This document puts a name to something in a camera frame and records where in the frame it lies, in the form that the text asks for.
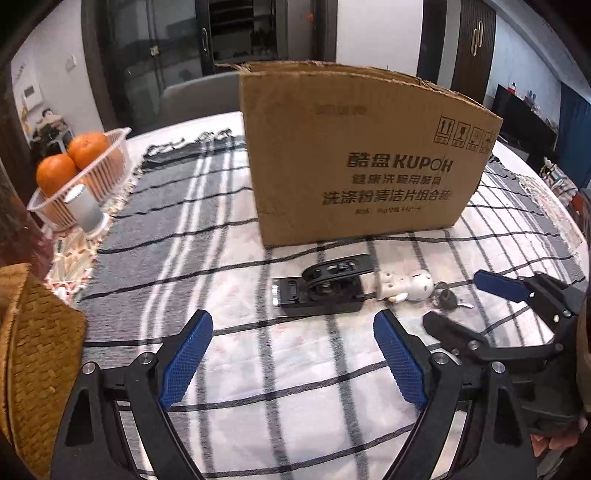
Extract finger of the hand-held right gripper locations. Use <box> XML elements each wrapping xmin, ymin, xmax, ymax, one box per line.
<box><xmin>422</xmin><ymin>310</ymin><xmax>491</xmax><ymax>361</ymax></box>
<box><xmin>473</xmin><ymin>269</ymin><xmax>587</xmax><ymax>326</ymax></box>

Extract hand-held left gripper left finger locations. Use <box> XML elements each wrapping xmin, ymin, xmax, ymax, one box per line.
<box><xmin>50</xmin><ymin>309</ymin><xmax>214</xmax><ymax>480</ymax></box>

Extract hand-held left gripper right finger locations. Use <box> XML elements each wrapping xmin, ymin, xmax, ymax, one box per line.
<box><xmin>373</xmin><ymin>309</ymin><xmax>539</xmax><ymax>480</ymax></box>

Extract small black key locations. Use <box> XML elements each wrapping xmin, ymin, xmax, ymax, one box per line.
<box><xmin>434</xmin><ymin>281</ymin><xmax>475</xmax><ymax>310</ymax></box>

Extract white figurine keychain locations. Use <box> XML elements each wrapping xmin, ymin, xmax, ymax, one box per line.
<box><xmin>378</xmin><ymin>269</ymin><xmax>435</xmax><ymax>304</ymax></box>

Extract black phone holder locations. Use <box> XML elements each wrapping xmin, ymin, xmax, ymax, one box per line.
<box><xmin>271</xmin><ymin>254</ymin><xmax>376</xmax><ymax>317</ymax></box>

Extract brown cardboard box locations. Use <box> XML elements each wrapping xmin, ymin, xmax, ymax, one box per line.
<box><xmin>215</xmin><ymin>60</ymin><xmax>504</xmax><ymax>249</ymax></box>

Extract grey white checked cloth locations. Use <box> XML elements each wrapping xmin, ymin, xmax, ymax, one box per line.
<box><xmin>74</xmin><ymin>131</ymin><xmax>587</xmax><ymax>480</ymax></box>

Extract colourful patterned chair cover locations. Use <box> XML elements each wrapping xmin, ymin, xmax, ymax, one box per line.
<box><xmin>540</xmin><ymin>157</ymin><xmax>591</xmax><ymax>206</ymax></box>

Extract woven tissue box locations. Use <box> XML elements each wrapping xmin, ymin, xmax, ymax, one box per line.
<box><xmin>0</xmin><ymin>262</ymin><xmax>88</xmax><ymax>468</ymax></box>

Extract floral patterned tablecloth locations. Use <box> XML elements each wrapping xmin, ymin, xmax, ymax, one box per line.
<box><xmin>45</xmin><ymin>222</ymin><xmax>105</xmax><ymax>298</ymax></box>

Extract blue curtain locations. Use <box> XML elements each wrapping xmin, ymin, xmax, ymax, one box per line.
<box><xmin>554</xmin><ymin>80</ymin><xmax>591</xmax><ymax>191</ymax></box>

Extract small white cylinder device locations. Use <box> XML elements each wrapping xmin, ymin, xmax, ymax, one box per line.
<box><xmin>62</xmin><ymin>184</ymin><xmax>112</xmax><ymax>240</ymax></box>

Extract white plastic basket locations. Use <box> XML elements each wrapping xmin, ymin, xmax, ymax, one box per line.
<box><xmin>28</xmin><ymin>127</ymin><xmax>133</xmax><ymax>232</ymax></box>

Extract glass vase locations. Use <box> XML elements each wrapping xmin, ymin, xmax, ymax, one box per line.
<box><xmin>0</xmin><ymin>152</ymin><xmax>54</xmax><ymax>274</ymax></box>

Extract orange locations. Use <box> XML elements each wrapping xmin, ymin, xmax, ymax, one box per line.
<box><xmin>67</xmin><ymin>131</ymin><xmax>112</xmax><ymax>171</ymax></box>
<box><xmin>36</xmin><ymin>154</ymin><xmax>77</xmax><ymax>198</ymax></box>

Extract white stool with plush toy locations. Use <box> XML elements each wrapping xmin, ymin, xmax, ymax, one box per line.
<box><xmin>29</xmin><ymin>108</ymin><xmax>75</xmax><ymax>154</ymax></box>

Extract grey dining chair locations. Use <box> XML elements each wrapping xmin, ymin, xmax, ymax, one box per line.
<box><xmin>159</xmin><ymin>73</ymin><xmax>243</xmax><ymax>123</ymax></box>

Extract dark glass sliding doors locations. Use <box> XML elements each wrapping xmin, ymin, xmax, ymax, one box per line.
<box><xmin>82</xmin><ymin>0</ymin><xmax>339</xmax><ymax>136</ymax></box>

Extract dark cabinet with gold handles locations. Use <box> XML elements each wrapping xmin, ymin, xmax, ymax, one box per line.
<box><xmin>450</xmin><ymin>0</ymin><xmax>498</xmax><ymax>105</ymax></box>

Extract white wall control panel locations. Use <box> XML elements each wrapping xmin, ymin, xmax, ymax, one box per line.
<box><xmin>21</xmin><ymin>85</ymin><xmax>43</xmax><ymax>112</ymax></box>

